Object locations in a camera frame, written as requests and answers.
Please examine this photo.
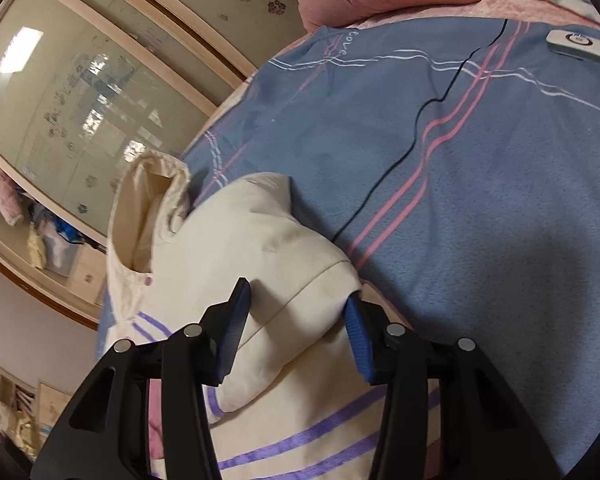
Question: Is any yellow cloth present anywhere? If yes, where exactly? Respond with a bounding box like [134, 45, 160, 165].
[27, 223, 46, 270]

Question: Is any wooden bookshelf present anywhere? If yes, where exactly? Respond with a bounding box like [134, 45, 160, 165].
[0, 367, 71, 465]

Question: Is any cream and pink hooded jacket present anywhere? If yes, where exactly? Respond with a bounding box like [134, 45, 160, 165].
[106, 152, 386, 479]

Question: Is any black cable on bed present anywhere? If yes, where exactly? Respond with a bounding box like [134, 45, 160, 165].
[331, 18, 511, 244]

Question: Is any clear plastic storage box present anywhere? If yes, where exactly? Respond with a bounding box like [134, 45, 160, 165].
[42, 235, 82, 278]

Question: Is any sliding door wardrobe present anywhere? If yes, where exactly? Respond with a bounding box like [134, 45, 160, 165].
[0, 0, 311, 331]

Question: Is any white remote control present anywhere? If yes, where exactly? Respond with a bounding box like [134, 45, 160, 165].
[545, 29, 600, 63]

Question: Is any blue plaid bed sheet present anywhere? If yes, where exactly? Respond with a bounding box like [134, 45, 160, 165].
[94, 14, 600, 476]

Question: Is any pink hanging jacket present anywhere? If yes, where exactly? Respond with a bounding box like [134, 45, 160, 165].
[0, 168, 24, 226]

